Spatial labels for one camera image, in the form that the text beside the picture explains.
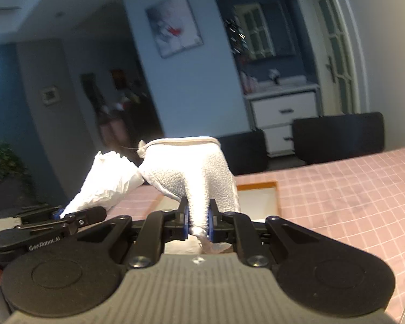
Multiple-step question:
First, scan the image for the white fluffy towel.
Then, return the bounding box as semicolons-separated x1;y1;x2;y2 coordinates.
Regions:
137;136;241;255

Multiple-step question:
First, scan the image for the white plastic bag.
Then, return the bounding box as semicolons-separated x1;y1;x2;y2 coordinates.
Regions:
60;151;145;219

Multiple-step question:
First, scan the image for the green potted plant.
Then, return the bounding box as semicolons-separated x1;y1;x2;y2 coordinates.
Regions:
0;142;35;195

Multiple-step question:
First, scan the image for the black chair left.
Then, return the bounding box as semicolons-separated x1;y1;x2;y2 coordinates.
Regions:
217;130;269;176

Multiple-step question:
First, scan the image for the black chair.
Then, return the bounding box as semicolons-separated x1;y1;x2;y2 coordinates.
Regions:
292;112;386;165
217;130;269;176

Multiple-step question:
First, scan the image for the black chair right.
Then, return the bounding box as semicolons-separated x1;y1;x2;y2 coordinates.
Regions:
292;112;386;165

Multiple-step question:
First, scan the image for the pink checkered tablecloth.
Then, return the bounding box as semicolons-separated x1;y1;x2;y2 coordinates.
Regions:
104;146;405;323

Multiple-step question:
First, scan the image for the white drawer cabinet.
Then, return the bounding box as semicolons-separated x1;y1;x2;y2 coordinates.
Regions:
244;83;322;157

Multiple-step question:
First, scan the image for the white framed door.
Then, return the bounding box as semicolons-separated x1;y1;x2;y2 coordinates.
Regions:
312;0;367;115

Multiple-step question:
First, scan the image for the small framed wall picture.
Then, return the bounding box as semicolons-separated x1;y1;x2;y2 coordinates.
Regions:
41;86;60;106

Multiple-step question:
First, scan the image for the white framed wall mirror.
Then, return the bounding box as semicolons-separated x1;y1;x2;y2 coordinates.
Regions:
232;0;295;61

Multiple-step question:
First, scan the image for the wine glass wall painting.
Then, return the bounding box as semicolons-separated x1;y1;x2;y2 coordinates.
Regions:
145;0;203;59

